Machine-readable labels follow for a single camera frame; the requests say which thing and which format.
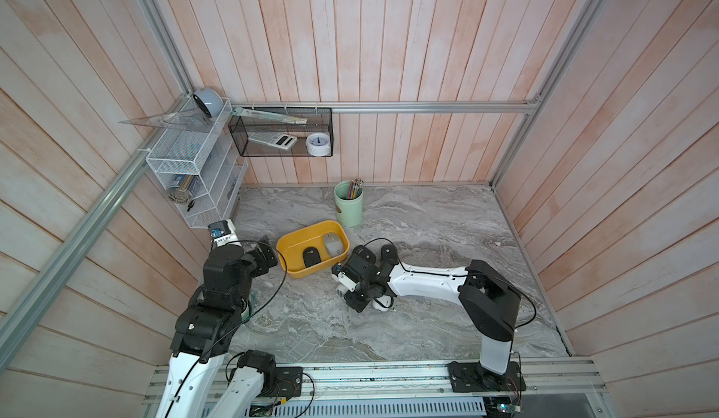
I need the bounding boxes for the light grey mouse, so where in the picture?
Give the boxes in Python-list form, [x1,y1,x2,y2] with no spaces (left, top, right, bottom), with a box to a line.
[322,233,345,258]

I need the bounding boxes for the black mouse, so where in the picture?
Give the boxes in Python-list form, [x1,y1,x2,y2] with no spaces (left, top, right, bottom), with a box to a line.
[303,247,322,269]

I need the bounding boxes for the white mouse underside up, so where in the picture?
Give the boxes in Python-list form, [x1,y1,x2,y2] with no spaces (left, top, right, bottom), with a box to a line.
[373,296,394,311]

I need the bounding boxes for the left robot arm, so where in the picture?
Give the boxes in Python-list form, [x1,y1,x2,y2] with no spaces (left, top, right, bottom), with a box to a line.
[155,237,278,417]

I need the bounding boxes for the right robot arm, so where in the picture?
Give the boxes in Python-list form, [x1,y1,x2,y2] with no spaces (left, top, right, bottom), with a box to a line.
[331,242,525,376]

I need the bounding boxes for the yellow plastic storage box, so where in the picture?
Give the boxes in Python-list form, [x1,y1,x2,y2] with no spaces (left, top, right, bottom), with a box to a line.
[276,221,349,279]

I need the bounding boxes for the green alarm clock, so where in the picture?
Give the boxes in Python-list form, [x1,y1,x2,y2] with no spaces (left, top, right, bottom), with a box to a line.
[242,291,257,324]

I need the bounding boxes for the mint green pencil cup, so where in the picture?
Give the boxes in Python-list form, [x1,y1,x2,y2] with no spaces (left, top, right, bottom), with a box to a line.
[333,180,363,227]

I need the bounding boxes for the colored pencils in cup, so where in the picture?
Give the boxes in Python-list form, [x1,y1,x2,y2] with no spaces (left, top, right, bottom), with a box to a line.
[346,178,363,201]

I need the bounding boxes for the clear tube of pencils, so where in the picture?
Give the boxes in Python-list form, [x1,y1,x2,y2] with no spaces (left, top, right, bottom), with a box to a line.
[167,175,198,205]

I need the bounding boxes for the white calculator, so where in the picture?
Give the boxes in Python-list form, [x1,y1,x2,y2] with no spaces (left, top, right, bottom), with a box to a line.
[248,133,298,151]

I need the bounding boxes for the white tape roll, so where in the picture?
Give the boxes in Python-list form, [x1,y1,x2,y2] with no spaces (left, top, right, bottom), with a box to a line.
[305,133,333,158]

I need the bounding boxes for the green ruler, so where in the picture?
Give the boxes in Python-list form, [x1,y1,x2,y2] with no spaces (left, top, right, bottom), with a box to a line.
[232,107,308,125]

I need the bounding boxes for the clear triangle ruler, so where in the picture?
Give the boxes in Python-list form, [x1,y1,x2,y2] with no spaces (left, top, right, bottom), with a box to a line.
[121,108,213,133]

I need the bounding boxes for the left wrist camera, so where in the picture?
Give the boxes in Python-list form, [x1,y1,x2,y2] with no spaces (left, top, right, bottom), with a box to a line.
[208,219,239,249]

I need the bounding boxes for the white wire mesh shelf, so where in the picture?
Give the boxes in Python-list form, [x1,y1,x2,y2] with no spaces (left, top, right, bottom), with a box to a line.
[146,99,247,229]

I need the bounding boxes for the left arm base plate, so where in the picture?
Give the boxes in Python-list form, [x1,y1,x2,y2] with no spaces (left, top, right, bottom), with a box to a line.
[234,351,303,399]

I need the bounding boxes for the black wire mesh shelf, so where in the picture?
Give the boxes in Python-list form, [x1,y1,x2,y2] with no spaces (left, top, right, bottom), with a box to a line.
[228,106,335,158]

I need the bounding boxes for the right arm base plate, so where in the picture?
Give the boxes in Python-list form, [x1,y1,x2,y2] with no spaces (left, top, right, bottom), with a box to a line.
[447,361,526,393]

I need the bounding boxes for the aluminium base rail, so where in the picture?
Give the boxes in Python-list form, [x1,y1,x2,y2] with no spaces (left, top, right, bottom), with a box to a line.
[139,355,610,418]

